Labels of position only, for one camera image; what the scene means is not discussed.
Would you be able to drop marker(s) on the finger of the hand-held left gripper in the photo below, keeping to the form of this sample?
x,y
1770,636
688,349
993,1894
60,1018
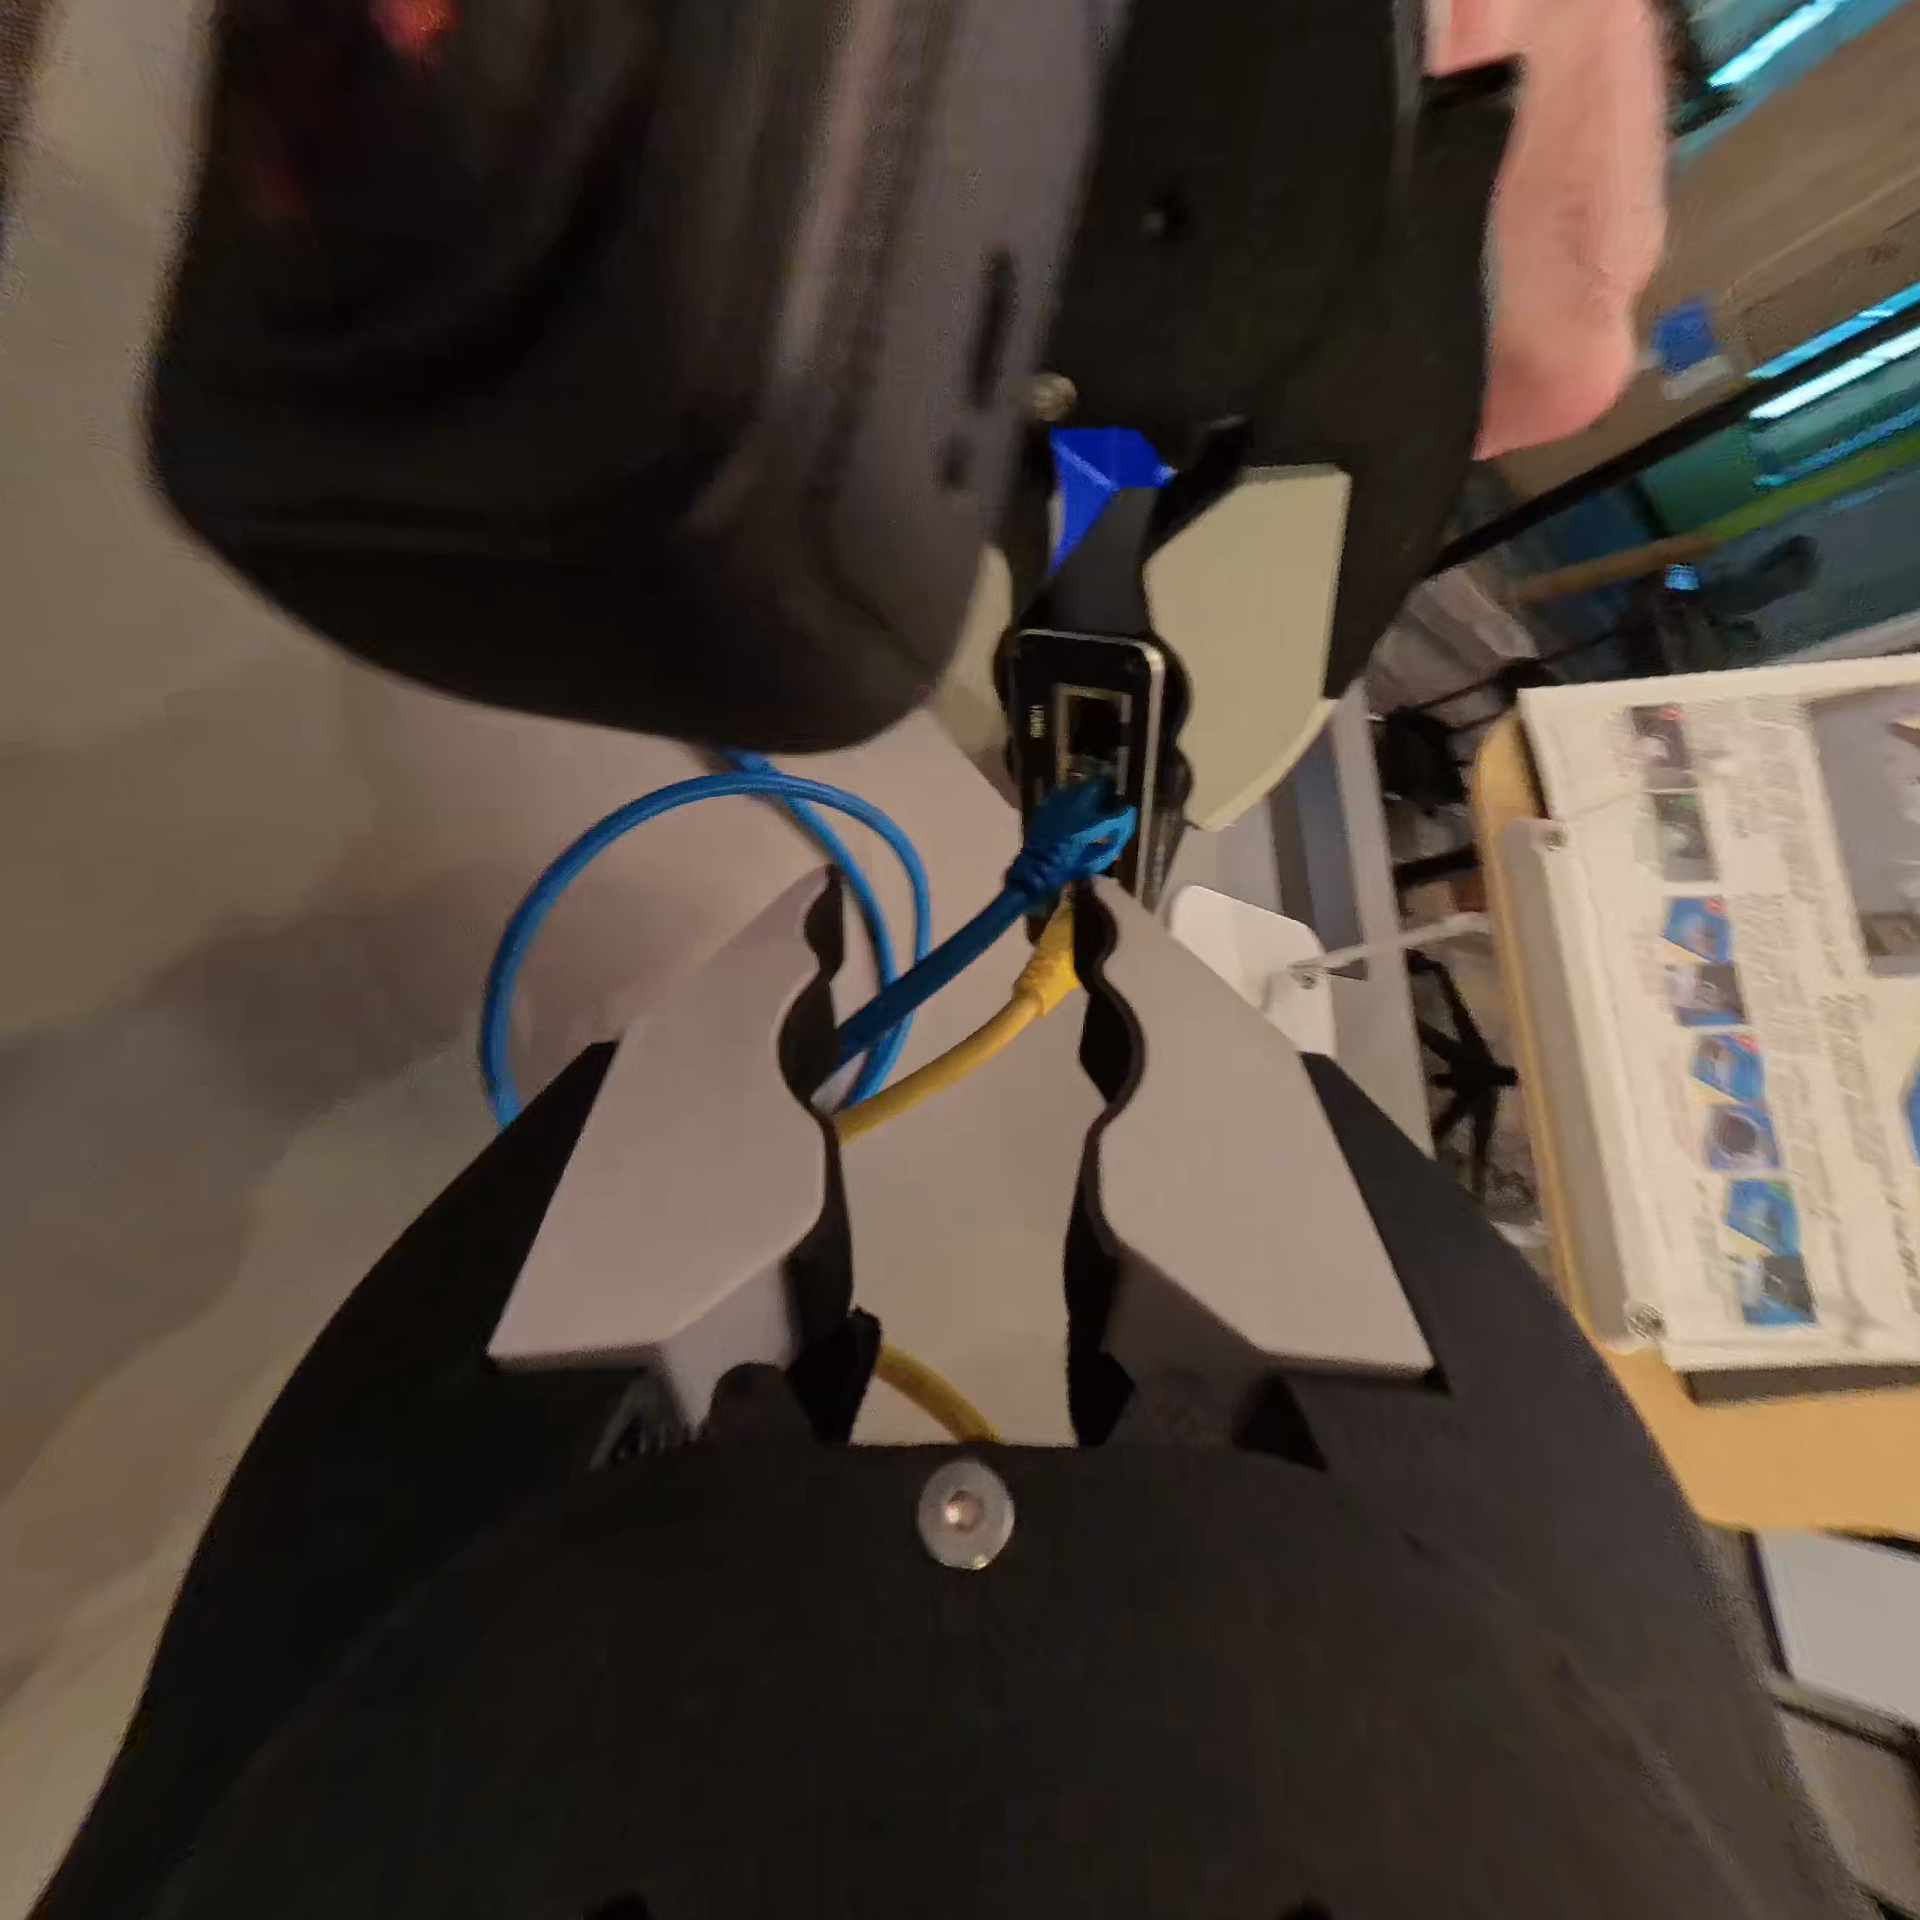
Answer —
x,y
1261,630
984,675

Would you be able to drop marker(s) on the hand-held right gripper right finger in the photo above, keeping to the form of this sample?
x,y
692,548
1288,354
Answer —
x,y
1246,1200

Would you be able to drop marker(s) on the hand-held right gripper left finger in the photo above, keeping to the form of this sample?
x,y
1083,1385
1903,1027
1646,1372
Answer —
x,y
675,1186

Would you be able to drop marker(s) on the black network switch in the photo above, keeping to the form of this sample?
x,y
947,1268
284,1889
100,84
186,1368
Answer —
x,y
1087,675

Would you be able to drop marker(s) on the person's left hand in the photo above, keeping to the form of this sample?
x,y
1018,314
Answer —
x,y
1574,194

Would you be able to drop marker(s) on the clear stand rod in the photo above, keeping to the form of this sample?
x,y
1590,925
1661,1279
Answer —
x,y
1394,947

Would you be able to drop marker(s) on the printed instruction sheet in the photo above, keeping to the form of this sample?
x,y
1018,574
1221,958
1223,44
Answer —
x,y
1771,1052

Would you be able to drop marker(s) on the instruction sheet on stand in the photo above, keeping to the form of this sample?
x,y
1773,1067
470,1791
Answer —
x,y
1801,1454

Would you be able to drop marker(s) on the cardboard box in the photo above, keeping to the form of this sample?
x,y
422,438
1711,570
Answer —
x,y
1801,226

